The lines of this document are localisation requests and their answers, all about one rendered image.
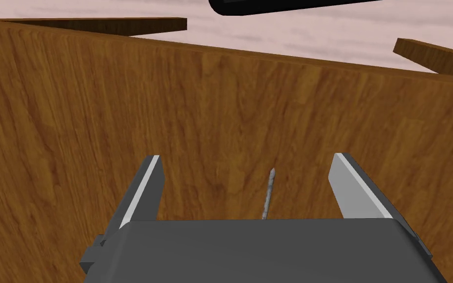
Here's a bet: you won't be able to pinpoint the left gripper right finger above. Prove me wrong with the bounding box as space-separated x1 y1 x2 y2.
327 152 419 238

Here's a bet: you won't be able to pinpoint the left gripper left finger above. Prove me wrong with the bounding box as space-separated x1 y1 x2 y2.
102 155 166 240

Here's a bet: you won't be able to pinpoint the silver cutlery piece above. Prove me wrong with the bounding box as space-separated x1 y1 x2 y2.
261 168 277 220

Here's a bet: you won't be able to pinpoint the brown wooden table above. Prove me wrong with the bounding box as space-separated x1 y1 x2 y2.
0 17 453 283

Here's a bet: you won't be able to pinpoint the brown wooden board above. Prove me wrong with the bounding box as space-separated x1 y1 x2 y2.
392 37 453 79
0 17 188 37

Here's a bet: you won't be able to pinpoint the black flat rounded object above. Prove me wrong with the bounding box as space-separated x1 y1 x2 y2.
208 0 383 17

